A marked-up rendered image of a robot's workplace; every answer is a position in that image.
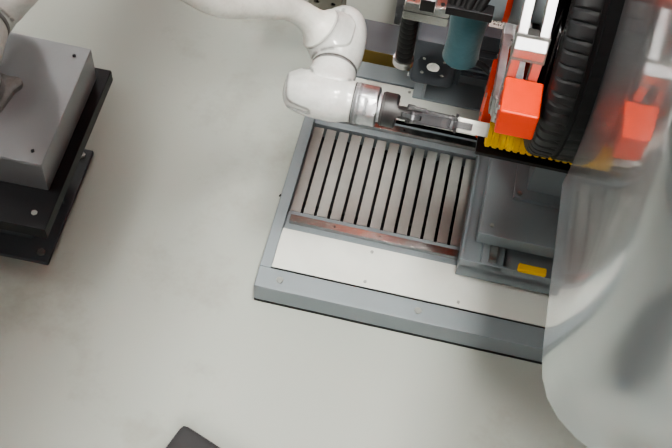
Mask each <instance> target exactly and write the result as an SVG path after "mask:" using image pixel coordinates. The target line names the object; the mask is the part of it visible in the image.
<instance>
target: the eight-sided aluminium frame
mask: <svg viewBox="0 0 672 448"><path fill-rule="evenodd" d="M558 2H559V0H547V2H546V6H545V11H544V15H543V19H542V24H541V28H540V30H537V29H533V28H532V25H533V23H530V21H531V17H532V12H533V8H534V4H535V0H524V2H523V6H522V11H521V15H520V19H519V24H518V25H516V24H511V23H504V26H503V30H502V35H501V40H500V45H499V49H500V52H499V58H498V63H497V69H496V75H495V80H494V86H493V90H492V93H491V97H490V101H489V108H488V114H490V116H491V120H490V121H491V122H494V120H495V118H496V115H497V109H498V104H499V103H497V102H498V99H499V98H500V95H501V91H502V90H501V88H502V85H503V84H504V81H505V78H506V77H512V78H517V79H522V80H523V77H524V70H525V64H526V62H527V63H530V67H529V70H528V73H527V76H526V79H525V80H527V81H532V82H536V83H537V80H538V77H539V74H540V71H541V68H542V66H544V65H545V61H546V57H547V54H548V50H549V46H550V43H551V31H552V27H553V23H554V19H555V14H556V10H557V6H558ZM509 49H510V50H511V51H510V58H509V61H508V65H507V59H508V53H509ZM506 65H507V68H506ZM505 71H506V72H505Z"/></svg>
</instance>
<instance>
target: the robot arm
mask: <svg viewBox="0 0 672 448"><path fill-rule="evenodd" d="M38 1H39V0H0V65H1V61H2V56H3V52H4V48H5V44H6V41H7V38H8V36H9V34H10V32H11V31H12V30H13V28H14V26H15V25H16V23H17V22H19V21H20V20H21V19H22V18H23V16H24V15H25V14H26V13H27V12H28V11H29V10H30V9H31V8H32V7H33V6H34V5H35V4H36V3H37V2H38ZM181 1H183V2H184V3H186V4H188V5H189V6H191V7H193V8H195V9H197V10H199V11H201V12H204V13H206V14H209V15H212V16H215V17H219V18H226V19H247V20H285V21H289V22H291V23H293V24H294V25H296V26H297V27H298V28H299V29H300V30H301V32H302V34H303V44H304V46H305V47H306V48H307V50H308V52H309V55H310V57H311V59H312V60H313V61H312V64H311V66H310V68H309V69H308V68H301V69H297V70H294V71H291V72H289V73H288V74H287V77H286V80H285V84H284V87H283V101H284V103H285V105H286V107H287V108H289V109H290V110H292V111H294V112H296V113H299V114H301V115H304V116H307V117H310V118H314V119H317V120H322V121H327V122H349V123H352V124H359V125H364V126H365V125H366V126H371V127H374V125H375V122H378V124H379V126H384V127H389V128H393V127H394V126H395V122H396V118H398V119H402V120H405V121H404V123H406V124H417V125H421V126H423V125H425V126H431V127H436V128H442V129H447V130H450V131H451V130H452V131H453V133H454V134H455V133H456V131H458V132H463V133H467V134H472V135H477V136H482V137H486V138H487V137H488V132H489V128H490V123H486V122H481V121H476V120H472V119H467V118H462V117H459V114H456V116H454V115H448V114H443V113H439V112H435V111H430V110H427V109H426V108H421V107H417V106H415V105H412V104H408V106H407V107H406V106H400V105H399V103H400V98H401V96H400V94H397V93H392V92H387V91H386V92H384V94H383V93H382V88H381V87H379V86H374V85H370V84H365V83H362V82H356V81H355V79H356V74H357V72H358V69H359V68H360V65H361V62H362V59H363V56H364V51H365V46H366V39H367V28H366V22H365V19H364V17H363V15H362V14H361V13H360V12H359V11H358V10H357V9H355V8H354V7H351V6H348V5H341V6H337V7H334V8H332V9H327V10H321V9H319V8H317V7H315V6H313V5H312V4H310V3H308V2H306V1H304V0H181ZM22 88H23V81H22V79H21V78H19V77H15V76H9V75H6V74H3V73H0V113H1V112H2V110H3V109H4V108H5V106H6V105H7V104H8V102H9V101H10V100H11V98H12V97H13V96H14V94H15V93H17V92H18V91H19V90H21V89H22Z"/></svg>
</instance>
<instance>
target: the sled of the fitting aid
mask: <svg viewBox="0 0 672 448"><path fill-rule="evenodd" d="M489 160H490V157H486V156H481V155H476V161H475V166H474V172H473V178H472V183H471V189H470V194H469V200H468V205H467V211H466V217H465V222H464V228H463V233H462V239H461V244H460V250H459V255H458V261H457V267H456V272H455V274H457V275H462V276H467V277H471V278H476V279H480V280H485V281H489V282H494V283H499V284H503V285H508V286H512V287H517V288H521V289H526V290H530V291H535V292H540V293H544V294H549V291H550V283H551V275H552V266H553V258H548V257H544V256H539V255H534V254H530V253H525V252H521V251H516V250H511V249H507V248H502V247H498V246H493V245H488V244H484V243H479V242H476V236H477V230H478V224H479V218H480V213H481V207H482V201H483V195H484V189H485V183H486V177H487V172H488V166H489Z"/></svg>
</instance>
